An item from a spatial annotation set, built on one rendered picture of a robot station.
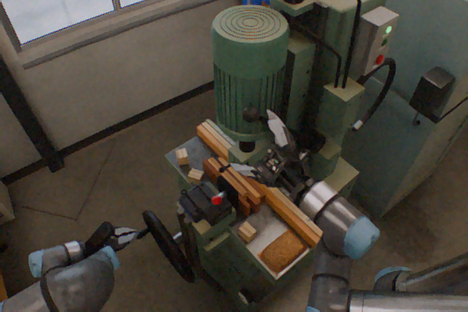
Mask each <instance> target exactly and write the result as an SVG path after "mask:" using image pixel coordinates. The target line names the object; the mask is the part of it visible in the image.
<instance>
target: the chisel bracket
mask: <svg viewBox="0 0 468 312"><path fill-rule="evenodd" d="M269 144H273V145H275V140H274V139H272V138H270V137H269V136H268V137H267V138H265V139H263V140H260V141H256V148H255V150H254V151H252V152H248V153H246V152H243V151H241V150H240V149H239V142H238V143H236V144H235V145H234V146H232V147H231V148H228V149H227V159H228V163H229V164H231V162H235V163H240V164H242V165H249V166H254V165H255V164H256V163H257V161H260V160H261V159H262V158H263V156H264V155H265V154H266V151H267V150H268V149H269V147H270V146H269ZM270 148H271V147H270Z"/></svg>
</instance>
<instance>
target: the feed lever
mask: <svg viewBox="0 0 468 312"><path fill-rule="evenodd" d="M242 118H243V119H244V121H245V122H247V123H254V122H256V121H259V122H261V123H263V124H265V125H268V123H267V122H268V121H269V119H267V118H265V117H263V116H261V115H259V110H258V109H257V108H256V107H255V106H247V107H246V108H245V109H244V110H243V112H242ZM287 128H288V127H287ZM288 130H289V131H290V132H291V134H292V135H293V136H295V137H297V138H299V139H301V145H302V146H303V147H305V148H306V149H307V150H308V151H310V152H311V153H312V154H315V153H318V152H319V151H321V150H322V148H323V147H324V145H325V143H326V140H327V139H328V136H327V135H324V136H323V135H322V134H320V133H319V132H318V131H316V130H315V129H311V130H308V131H307V132H306V133H305V134H302V133H300V132H298V131H295V130H293V129H291V128H288Z"/></svg>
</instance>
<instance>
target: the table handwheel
mask: <svg viewBox="0 0 468 312"><path fill-rule="evenodd" d="M142 213H143V218H144V220H145V223H146V225H147V227H150V233H151V234H152V236H153V238H154V240H155V241H156V243H157V244H158V247H159V249H160V251H161V252H162V253H163V254H164V255H165V256H166V257H167V258H168V260H169V261H170V263H171V264H172V266H174V268H175V269H176V271H177V272H178V273H179V275H180V276H181V277H182V278H183V279H184V280H185V281H186V282H187V283H188V284H192V283H194V282H195V280H196V276H195V274H194V271H193V269H192V267H191V265H190V263H189V261H187V259H186V257H185V256H184V254H183V252H181V249H180V248H179V245H181V244H182V243H184V242H185V241H186V239H185V238H183V237H182V233H181V231H180V232H179V233H177V234H176V235H175V236H174V237H172V236H171V235H170V233H169V231H168V230H167V229H166V227H165V225H164V224H163V223H161V222H160V220H159V219H158V218H157V216H156V215H155V214H154V213H153V212H151V211H149V210H144V211H143V212H142Z"/></svg>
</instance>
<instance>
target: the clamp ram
mask: <svg viewBox="0 0 468 312"><path fill-rule="evenodd" d="M217 183H218V192H219V193H220V194H219V195H218V196H219V197H225V198H226V199H227V201H229V202H230V203H231V204H232V206H233V207H234V208H235V209H238V208H239V193H238V192H237V191H236V190H235V189H234V188H233V187H232V186H231V185H230V184H228V182H227V181H226V180H225V179H224V178H223V176H222V175H220V176H218V177H217Z"/></svg>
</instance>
